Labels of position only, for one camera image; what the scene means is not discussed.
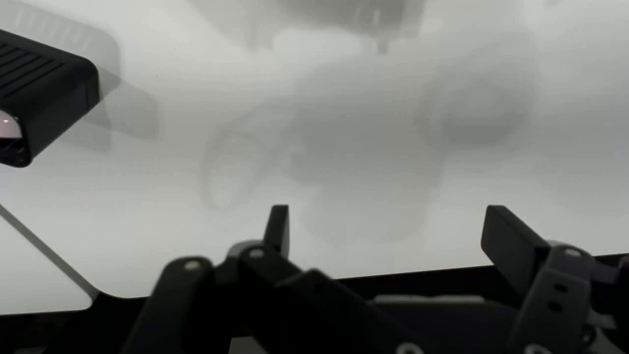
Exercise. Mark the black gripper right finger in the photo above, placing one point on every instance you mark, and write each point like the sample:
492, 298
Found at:
557, 296

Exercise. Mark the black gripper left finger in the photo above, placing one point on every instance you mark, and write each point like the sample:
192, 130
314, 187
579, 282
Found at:
262, 307

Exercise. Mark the black utensil holder box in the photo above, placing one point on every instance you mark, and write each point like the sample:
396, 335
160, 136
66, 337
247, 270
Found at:
40, 91

